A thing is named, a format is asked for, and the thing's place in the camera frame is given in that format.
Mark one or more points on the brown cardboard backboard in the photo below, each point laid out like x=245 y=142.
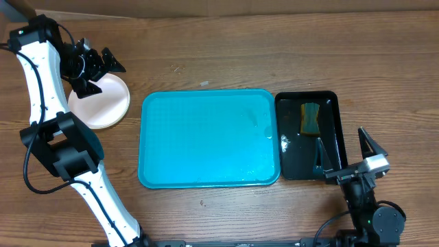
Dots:
x=22 y=10

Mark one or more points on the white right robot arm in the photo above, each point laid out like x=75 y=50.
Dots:
x=379 y=223

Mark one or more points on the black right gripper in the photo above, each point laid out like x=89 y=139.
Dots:
x=348 y=175

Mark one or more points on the black water tray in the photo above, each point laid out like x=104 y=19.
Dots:
x=297 y=150

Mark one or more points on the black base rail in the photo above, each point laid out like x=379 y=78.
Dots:
x=240 y=243

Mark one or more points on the turquoise plastic tray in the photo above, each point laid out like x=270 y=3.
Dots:
x=213 y=138

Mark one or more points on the orange green sponge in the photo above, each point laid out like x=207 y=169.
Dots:
x=309 y=119

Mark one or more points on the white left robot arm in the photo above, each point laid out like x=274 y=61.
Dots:
x=62 y=151

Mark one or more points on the white plate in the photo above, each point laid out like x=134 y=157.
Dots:
x=104 y=109

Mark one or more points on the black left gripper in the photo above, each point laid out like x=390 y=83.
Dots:
x=114 y=65

